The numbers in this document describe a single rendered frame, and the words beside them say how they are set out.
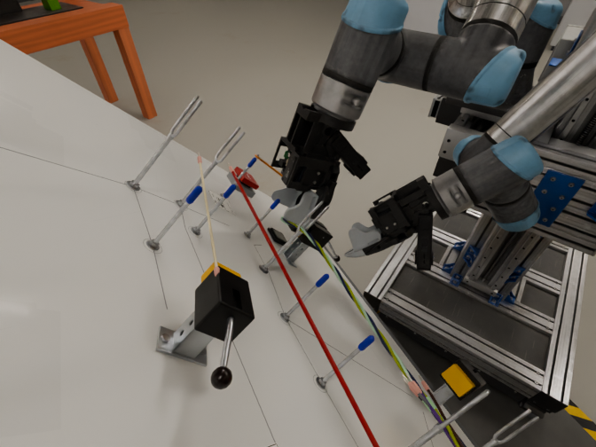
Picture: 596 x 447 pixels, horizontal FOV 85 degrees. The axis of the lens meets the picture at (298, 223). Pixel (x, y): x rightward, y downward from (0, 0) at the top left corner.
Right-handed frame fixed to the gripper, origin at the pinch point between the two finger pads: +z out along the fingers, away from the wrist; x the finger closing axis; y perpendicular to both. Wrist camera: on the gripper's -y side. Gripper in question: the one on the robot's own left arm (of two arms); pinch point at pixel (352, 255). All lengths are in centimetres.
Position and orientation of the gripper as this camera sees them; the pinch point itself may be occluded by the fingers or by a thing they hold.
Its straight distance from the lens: 68.9
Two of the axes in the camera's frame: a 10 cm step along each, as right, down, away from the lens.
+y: -5.5, -8.3, -0.7
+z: -7.7, 4.6, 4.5
